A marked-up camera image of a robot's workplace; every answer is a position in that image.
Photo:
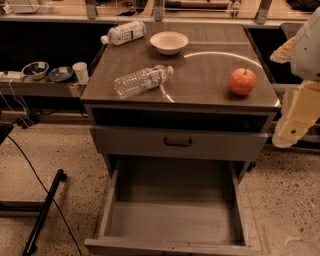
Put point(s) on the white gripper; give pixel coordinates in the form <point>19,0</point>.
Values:
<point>307,55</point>

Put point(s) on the red apple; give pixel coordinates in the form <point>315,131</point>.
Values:
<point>242,81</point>

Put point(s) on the grey drawer cabinet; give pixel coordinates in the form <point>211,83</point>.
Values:
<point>196,97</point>

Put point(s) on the open lower grey drawer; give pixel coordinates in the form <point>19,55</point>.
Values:
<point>173,207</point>

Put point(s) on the clear plastic water bottle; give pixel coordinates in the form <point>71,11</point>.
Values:
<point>143,80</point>

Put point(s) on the white labelled bottle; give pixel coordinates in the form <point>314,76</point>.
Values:
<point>124,33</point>

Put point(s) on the white paper cup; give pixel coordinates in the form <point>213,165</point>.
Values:
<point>80,69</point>

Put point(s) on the dark blue bowl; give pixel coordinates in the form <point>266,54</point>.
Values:
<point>61,74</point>

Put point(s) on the white rimmed dark bowl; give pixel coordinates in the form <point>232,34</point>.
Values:
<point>36,70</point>

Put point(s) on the white power strip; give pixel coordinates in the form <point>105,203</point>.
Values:
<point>11,75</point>

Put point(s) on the black floor stand bar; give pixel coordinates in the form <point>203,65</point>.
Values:
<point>30,246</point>

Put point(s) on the closed upper drawer with handle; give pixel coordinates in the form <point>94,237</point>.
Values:
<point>171,143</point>

